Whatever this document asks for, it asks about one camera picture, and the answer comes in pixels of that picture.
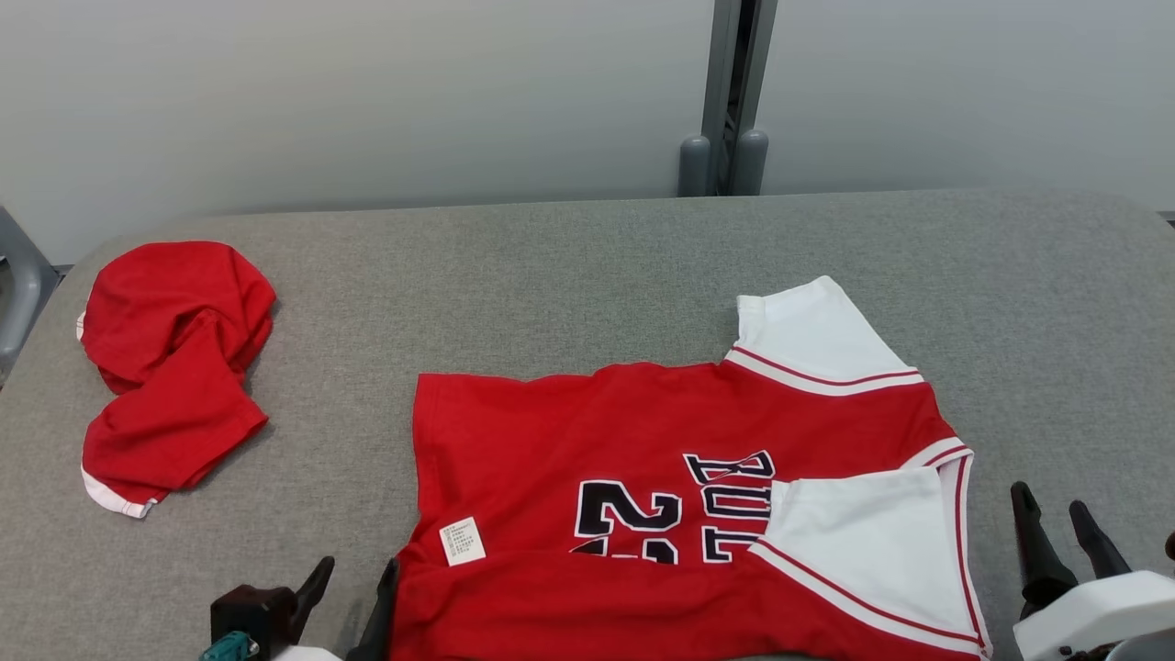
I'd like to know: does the grey partition stand leg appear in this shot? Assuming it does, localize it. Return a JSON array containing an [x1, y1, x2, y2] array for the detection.
[[0, 206, 59, 379]]

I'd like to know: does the red shorts white trim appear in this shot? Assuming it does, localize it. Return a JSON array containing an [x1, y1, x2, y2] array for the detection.
[[75, 240, 279, 521]]

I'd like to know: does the red white basketball jersey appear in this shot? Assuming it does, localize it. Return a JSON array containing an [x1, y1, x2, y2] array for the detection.
[[389, 274, 995, 661]]

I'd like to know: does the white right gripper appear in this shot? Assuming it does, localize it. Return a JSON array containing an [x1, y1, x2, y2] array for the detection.
[[1009, 480, 1175, 661]]

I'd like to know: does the grey partition post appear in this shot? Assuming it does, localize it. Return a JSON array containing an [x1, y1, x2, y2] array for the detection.
[[677, 0, 780, 199]]

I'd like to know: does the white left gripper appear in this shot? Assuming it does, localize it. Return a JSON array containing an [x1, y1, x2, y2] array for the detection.
[[266, 555, 402, 661]]

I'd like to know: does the grey fabric sofa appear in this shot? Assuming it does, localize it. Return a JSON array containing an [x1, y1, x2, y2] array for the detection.
[[0, 187, 1175, 661]]

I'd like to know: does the teal left camera connector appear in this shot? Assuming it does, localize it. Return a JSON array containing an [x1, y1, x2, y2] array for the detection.
[[199, 631, 261, 661]]

